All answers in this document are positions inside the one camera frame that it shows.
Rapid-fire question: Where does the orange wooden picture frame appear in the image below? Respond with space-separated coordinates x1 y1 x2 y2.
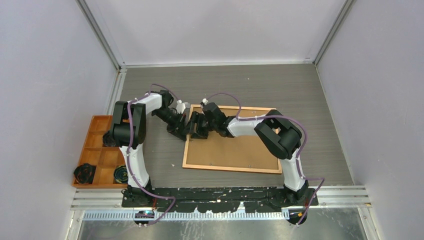
182 105 283 174

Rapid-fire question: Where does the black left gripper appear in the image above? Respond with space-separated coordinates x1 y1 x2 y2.
152 108 187 142

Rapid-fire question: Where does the black tape roll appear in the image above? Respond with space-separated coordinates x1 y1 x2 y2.
102 131 117 147
73 163 96 185

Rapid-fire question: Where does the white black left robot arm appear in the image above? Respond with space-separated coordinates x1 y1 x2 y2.
109 90 189 207

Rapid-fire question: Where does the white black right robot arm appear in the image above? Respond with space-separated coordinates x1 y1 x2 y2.
184 102 309 205

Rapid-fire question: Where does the black tape roll upper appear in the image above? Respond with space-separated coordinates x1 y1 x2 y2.
102 131 117 147

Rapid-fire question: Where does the brown backing board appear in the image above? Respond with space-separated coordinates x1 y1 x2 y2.
185 107 280 171

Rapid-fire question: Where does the dark striped tape roll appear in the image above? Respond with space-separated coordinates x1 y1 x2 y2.
113 165 129 184

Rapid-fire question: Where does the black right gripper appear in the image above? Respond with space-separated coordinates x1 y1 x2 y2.
181 111 218 140

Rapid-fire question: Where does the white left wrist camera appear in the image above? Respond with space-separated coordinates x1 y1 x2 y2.
175 99 191 114

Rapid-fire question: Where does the black tape roll lower left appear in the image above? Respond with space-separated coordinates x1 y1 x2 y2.
73 163 96 185

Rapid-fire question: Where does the orange compartment tray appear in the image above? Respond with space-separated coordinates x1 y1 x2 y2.
71 115 127 189

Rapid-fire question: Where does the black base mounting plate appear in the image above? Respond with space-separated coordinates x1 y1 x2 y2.
121 186 318 213

